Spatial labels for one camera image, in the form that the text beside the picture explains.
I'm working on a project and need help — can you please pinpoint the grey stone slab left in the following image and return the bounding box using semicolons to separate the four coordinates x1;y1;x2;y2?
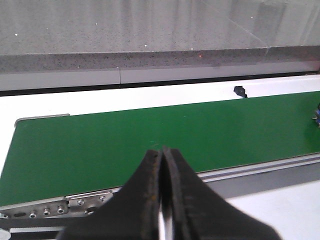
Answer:
0;0;268;73

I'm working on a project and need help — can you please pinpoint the conveyor end bracket with screws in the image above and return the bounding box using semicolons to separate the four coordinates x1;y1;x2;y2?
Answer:
0;190;113;219

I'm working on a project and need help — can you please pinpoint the grey stone slab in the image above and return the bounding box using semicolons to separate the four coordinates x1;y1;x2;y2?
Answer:
0;0;268;73
227;0;320;61

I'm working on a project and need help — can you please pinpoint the green conveyor belt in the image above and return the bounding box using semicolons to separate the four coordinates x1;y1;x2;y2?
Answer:
0;91;320;206

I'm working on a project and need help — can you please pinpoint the black timing belt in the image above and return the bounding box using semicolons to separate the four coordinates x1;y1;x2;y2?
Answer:
0;217;85;240

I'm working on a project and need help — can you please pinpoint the white base panel under slabs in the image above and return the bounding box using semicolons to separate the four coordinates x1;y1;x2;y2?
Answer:
0;60;320;91

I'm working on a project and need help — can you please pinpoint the aluminium conveyor side rail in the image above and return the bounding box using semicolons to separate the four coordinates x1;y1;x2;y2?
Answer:
64;152;320;201

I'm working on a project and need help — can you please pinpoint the silver timing pulley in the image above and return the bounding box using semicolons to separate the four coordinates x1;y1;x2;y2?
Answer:
0;228;11;240

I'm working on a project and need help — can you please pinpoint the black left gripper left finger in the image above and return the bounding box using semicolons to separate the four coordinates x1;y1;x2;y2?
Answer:
57;150;162;240

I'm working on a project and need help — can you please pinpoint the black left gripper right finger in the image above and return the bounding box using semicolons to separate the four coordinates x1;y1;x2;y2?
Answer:
161;147;281;240

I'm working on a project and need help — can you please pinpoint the grey stone slab right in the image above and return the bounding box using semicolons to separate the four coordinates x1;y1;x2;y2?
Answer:
227;0;320;61

